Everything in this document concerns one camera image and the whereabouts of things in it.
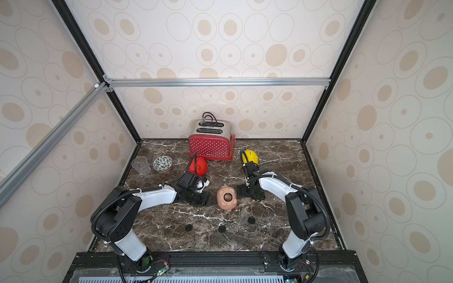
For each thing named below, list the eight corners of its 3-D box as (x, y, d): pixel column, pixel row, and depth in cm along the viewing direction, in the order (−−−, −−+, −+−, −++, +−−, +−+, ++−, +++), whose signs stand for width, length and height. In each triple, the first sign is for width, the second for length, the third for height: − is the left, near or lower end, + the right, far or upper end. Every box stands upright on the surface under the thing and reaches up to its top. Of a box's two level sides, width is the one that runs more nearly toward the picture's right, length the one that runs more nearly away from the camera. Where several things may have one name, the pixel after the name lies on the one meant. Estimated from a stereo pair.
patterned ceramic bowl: (153, 172, 106) (150, 167, 102) (157, 159, 112) (154, 154, 108) (172, 172, 106) (169, 167, 102) (175, 159, 112) (173, 154, 108)
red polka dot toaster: (192, 161, 111) (186, 140, 96) (196, 138, 124) (191, 117, 109) (234, 161, 111) (235, 140, 97) (234, 139, 124) (234, 117, 109)
